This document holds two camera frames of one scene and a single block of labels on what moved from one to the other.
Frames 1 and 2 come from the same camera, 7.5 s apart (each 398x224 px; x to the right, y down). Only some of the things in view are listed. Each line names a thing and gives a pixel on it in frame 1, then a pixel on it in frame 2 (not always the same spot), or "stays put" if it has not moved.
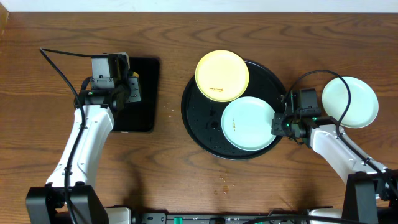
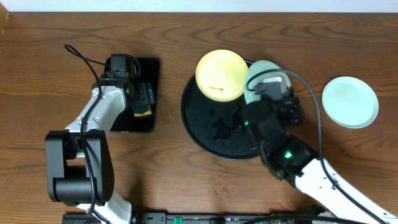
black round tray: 203,117 stays put
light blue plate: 247,123 to 282,84
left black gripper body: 132,90 to 144,94
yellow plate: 221,75 stays put
